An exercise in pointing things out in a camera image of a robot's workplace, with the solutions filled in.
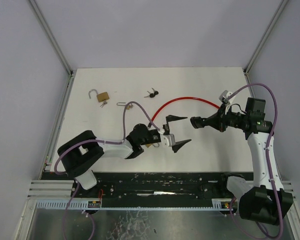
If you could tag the red cable lock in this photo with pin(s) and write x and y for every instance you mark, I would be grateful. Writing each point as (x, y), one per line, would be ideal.
(184, 99)

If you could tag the black Kaijing padlock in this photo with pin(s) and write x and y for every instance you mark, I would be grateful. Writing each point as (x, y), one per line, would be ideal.
(197, 122)

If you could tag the black-headed key bunch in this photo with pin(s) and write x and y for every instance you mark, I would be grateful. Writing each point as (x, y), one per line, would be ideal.
(152, 94)

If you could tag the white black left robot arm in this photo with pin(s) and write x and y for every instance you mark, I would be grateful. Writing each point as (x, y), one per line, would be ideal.
(80, 153)

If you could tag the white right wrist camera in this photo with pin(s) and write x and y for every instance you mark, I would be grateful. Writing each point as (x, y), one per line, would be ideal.
(225, 97)

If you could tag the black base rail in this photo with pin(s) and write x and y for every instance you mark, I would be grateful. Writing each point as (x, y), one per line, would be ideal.
(204, 185)

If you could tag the large brass padlock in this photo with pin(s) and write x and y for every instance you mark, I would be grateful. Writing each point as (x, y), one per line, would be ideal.
(101, 97)

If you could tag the small brass padlock near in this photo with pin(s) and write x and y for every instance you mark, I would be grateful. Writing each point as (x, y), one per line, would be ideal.
(155, 145)

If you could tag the small keys of large padlock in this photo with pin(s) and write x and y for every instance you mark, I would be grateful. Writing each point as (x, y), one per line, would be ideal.
(103, 104)

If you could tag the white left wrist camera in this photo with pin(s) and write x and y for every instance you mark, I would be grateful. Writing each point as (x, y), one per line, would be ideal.
(168, 140)

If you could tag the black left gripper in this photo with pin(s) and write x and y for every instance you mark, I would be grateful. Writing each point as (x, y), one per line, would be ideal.
(168, 131)

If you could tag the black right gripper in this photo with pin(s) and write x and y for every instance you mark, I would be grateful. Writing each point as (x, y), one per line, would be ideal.
(222, 121)

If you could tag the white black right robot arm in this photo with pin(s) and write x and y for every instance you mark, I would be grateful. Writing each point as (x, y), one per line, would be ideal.
(266, 201)

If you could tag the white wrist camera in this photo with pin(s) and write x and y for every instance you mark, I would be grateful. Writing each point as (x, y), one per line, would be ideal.
(168, 140)
(225, 97)

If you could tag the white slotted cable duct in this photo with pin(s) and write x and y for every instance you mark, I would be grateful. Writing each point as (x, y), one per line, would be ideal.
(157, 204)

